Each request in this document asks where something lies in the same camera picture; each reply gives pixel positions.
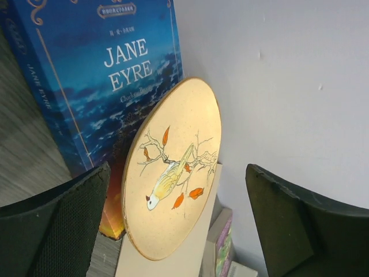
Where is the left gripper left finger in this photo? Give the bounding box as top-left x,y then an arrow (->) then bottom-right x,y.
1,163 -> 111,276

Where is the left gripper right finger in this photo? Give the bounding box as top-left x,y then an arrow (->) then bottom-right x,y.
245,164 -> 368,276

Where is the beige bird plate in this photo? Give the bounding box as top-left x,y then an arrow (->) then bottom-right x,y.
122,77 -> 222,261

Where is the purple treehouse book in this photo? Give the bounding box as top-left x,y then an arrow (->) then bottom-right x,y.
199,208 -> 233,276

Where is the beige cardboard notebook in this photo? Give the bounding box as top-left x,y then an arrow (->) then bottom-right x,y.
115,164 -> 223,276

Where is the blue Jane Eyre book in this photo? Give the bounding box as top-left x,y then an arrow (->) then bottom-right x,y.
1,1 -> 183,240

